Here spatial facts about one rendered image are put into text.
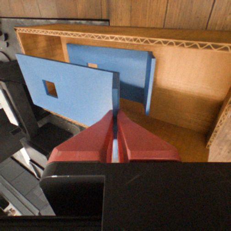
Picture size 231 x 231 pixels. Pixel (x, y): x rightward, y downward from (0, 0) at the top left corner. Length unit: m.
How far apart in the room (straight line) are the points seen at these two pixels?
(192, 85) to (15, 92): 0.31
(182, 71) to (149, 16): 0.07
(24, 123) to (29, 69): 0.19
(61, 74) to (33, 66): 0.04
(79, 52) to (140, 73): 0.10
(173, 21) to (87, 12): 0.11
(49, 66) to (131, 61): 0.10
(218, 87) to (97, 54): 0.16
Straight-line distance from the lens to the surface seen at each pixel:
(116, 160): 0.32
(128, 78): 0.21
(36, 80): 0.21
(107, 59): 0.22
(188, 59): 0.19
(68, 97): 0.18
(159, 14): 0.19
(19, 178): 6.27
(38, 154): 0.40
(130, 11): 0.21
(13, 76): 0.35
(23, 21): 0.36
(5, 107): 0.51
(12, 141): 0.64
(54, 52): 0.28
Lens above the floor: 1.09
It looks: 44 degrees down
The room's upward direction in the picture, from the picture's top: 134 degrees counter-clockwise
